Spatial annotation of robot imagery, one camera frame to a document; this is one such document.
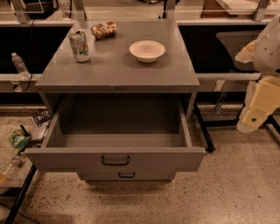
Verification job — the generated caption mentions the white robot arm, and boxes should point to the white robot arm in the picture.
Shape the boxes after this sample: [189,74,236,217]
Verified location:
[235,14,280,133]

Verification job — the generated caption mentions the white ceramic bowl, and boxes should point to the white ceramic bowl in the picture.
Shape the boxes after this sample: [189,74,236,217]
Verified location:
[129,40,165,63]

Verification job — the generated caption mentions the plastic bottle on floor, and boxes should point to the plastic bottle on floor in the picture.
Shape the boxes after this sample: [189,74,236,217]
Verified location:
[0,156,24,185]

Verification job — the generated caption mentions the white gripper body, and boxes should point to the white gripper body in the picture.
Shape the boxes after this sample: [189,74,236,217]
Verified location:
[245,76,280,117]

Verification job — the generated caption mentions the green chip bag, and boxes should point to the green chip bag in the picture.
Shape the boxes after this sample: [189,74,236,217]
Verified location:
[9,129,31,154]

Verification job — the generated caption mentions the grey lower drawer front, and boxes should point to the grey lower drawer front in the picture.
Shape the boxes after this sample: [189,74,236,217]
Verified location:
[78,171,176,182]

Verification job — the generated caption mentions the open grey top drawer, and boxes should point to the open grey top drawer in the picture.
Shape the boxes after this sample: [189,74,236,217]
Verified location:
[26,95,205,176]

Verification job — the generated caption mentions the brown snack bag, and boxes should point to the brown snack bag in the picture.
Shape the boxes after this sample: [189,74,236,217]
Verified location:
[91,21,117,40]

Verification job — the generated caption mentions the clear plastic water bottle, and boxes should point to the clear plastic water bottle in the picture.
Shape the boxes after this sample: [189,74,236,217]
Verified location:
[11,52,31,80]

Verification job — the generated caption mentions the white green 7up can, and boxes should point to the white green 7up can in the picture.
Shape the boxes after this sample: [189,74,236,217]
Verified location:
[68,29,89,62]

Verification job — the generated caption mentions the grey metal drawer cabinet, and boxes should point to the grey metal drawer cabinet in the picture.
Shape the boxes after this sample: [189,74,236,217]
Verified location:
[35,19,200,120]

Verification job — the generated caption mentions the black table stand legs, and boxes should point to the black table stand legs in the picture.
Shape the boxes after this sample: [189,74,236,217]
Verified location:
[193,103,280,153]

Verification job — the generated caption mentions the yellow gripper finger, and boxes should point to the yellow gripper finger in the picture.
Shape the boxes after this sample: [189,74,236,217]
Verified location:
[236,108,267,133]
[235,40,256,63]

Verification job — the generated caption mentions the dark grey table top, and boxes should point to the dark grey table top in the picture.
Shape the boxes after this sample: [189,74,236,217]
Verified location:
[216,30,261,72]

